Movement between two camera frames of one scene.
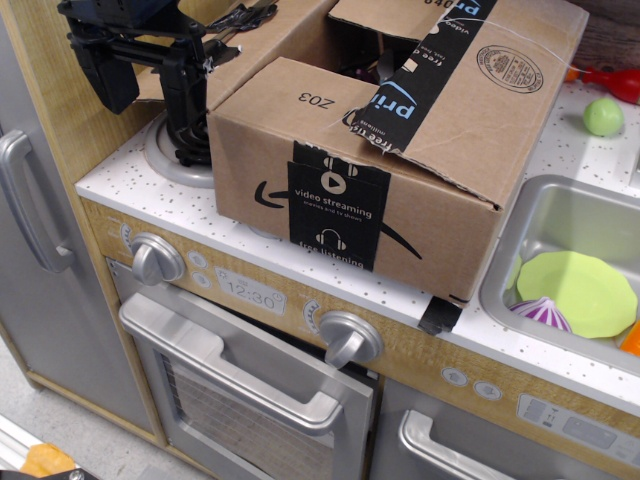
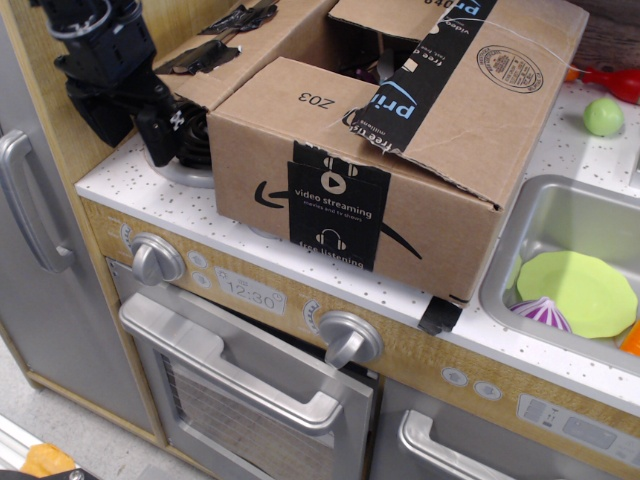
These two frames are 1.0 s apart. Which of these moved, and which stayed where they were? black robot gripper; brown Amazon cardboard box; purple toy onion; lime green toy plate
Moved: black robot gripper
Stayed: purple toy onion; lime green toy plate; brown Amazon cardboard box
